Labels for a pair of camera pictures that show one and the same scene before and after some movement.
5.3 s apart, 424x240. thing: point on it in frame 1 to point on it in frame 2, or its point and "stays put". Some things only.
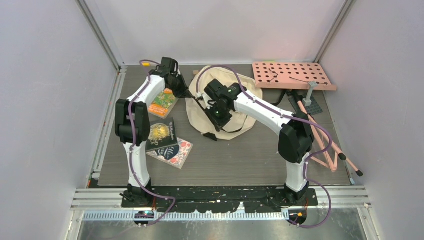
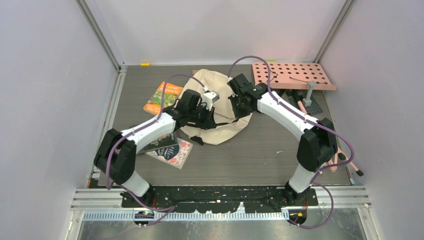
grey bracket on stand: (307, 101) stays put
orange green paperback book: (162, 104) stays put
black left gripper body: (178, 87) to (200, 116)
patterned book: (175, 155) stays put
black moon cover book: (162, 134) stays put
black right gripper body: (219, 117) to (240, 109)
